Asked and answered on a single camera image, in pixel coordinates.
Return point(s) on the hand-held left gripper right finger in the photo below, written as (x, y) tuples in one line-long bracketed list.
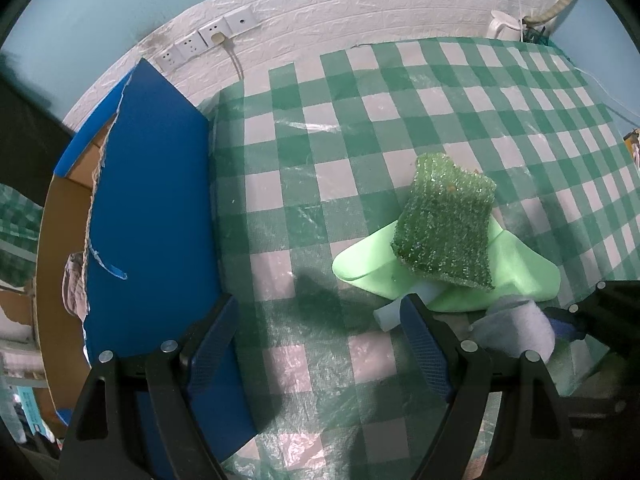
[(425, 347)]

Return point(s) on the green checkered cloth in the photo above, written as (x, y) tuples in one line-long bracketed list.
[(17, 230)]

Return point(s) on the light green dustpan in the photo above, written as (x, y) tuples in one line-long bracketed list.
[(370, 265)]

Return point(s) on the teal box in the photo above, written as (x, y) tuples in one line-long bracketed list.
[(32, 412)]

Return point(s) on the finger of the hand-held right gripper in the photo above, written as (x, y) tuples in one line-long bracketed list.
[(567, 329), (605, 414)]

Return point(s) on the dark jacket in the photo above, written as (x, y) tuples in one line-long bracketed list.
[(25, 135)]

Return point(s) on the white wall socket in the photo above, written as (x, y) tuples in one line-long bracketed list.
[(166, 60), (189, 48), (242, 20), (210, 32)]

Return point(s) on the grey white cloth roll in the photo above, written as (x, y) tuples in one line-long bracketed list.
[(515, 327)]

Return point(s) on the green glittery sponge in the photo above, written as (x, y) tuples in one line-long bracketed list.
[(445, 220)]

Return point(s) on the white electric kettle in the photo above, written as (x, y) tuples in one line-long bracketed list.
[(505, 27)]

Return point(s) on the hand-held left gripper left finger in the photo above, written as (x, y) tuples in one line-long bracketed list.
[(211, 355)]

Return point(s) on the beige plush sock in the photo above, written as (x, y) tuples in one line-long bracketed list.
[(75, 285)]

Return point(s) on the green checkered tablecloth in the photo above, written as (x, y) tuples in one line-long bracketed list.
[(350, 135)]

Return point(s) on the blue cardboard box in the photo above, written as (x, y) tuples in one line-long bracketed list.
[(150, 185)]

